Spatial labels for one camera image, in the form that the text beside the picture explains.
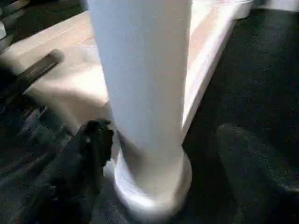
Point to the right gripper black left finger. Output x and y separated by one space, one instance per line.
77 177

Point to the white plastic table top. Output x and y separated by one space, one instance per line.
70 70

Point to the white plastic table leg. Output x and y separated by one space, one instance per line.
144 81

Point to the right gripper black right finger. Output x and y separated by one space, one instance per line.
261 182

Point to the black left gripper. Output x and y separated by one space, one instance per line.
35 70

